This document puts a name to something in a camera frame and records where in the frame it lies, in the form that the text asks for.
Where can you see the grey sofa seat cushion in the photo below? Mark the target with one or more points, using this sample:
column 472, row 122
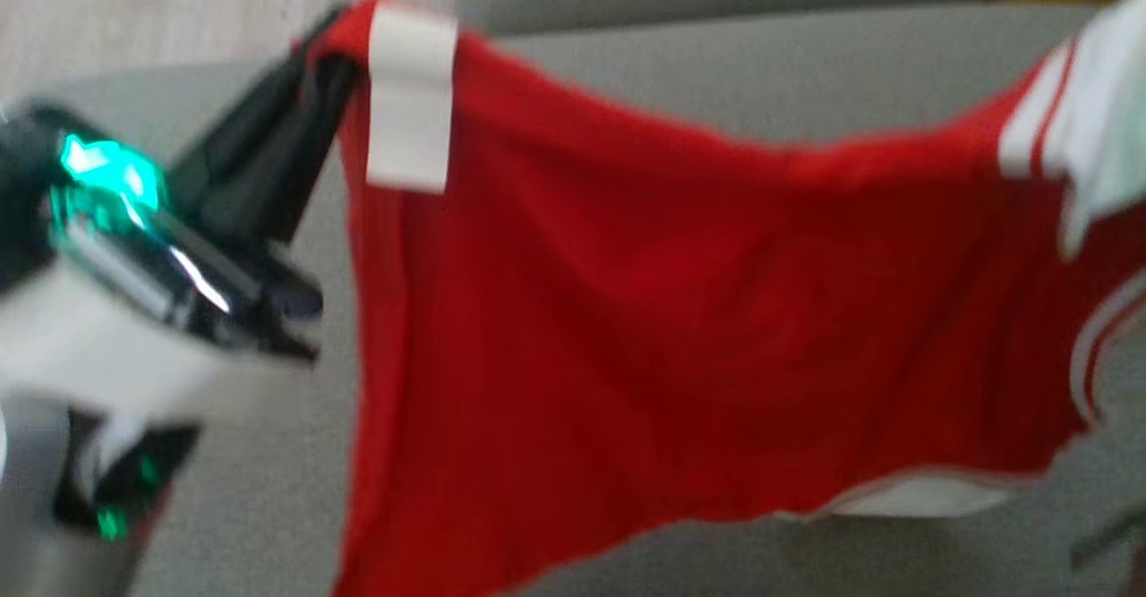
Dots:
column 269, row 490

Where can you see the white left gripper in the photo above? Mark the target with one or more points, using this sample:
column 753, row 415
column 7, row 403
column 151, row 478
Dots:
column 107, row 248

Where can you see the red jersey with white sleeves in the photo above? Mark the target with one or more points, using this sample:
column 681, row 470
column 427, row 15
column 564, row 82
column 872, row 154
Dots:
column 671, row 328

